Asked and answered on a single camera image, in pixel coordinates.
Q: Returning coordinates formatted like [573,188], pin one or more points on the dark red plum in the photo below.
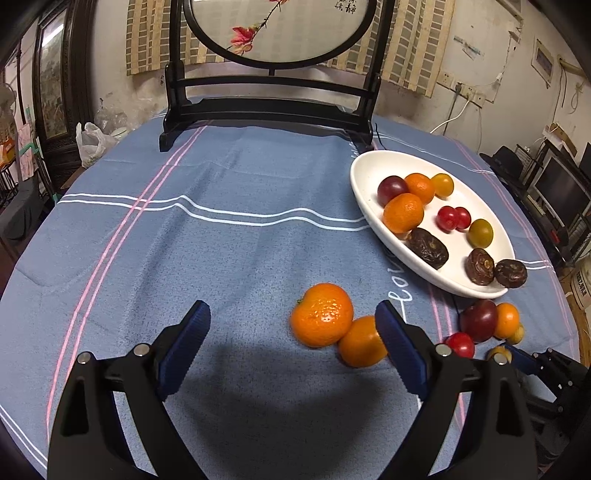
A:
[392,190]
[479,320]

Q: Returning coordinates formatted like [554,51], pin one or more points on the beige checked curtain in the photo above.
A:
[415,50]

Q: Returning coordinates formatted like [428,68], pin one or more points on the dark wooden cabinet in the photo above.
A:
[74,152]

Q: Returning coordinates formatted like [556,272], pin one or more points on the yellow-green tomato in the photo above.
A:
[480,232]

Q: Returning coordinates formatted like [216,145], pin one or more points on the black computer monitor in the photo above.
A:
[565,189]

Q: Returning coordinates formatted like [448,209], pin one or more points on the white printed box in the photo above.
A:
[582,284]

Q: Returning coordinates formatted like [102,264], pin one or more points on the blue striped tablecloth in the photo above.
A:
[184,258]

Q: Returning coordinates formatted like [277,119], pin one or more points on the yellowish orange mandarin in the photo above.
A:
[442,184]

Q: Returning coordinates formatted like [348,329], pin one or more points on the white plastic bag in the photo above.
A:
[90,143]

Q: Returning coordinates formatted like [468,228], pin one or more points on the black metal rack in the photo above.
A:
[549,221]

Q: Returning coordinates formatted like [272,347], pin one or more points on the black wooden table screen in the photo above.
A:
[258,108]

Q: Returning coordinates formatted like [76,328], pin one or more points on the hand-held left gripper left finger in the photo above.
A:
[182,355]

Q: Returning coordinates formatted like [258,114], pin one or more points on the white wall box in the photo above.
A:
[543,60]

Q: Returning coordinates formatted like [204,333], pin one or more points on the red cherry tomato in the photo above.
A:
[447,218]
[460,345]
[463,218]

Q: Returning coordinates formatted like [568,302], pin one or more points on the long dark brown dried fruit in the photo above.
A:
[427,247]

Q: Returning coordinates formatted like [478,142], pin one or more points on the white oval plate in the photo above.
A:
[369,184]

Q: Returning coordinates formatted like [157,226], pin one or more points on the large orange mandarin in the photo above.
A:
[322,314]

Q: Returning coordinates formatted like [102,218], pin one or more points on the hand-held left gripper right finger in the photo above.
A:
[401,350]

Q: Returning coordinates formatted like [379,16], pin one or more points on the black hat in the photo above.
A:
[505,161]

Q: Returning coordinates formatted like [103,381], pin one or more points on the white power strip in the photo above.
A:
[461,87]

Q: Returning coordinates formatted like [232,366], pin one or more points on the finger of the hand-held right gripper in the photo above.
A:
[521,360]

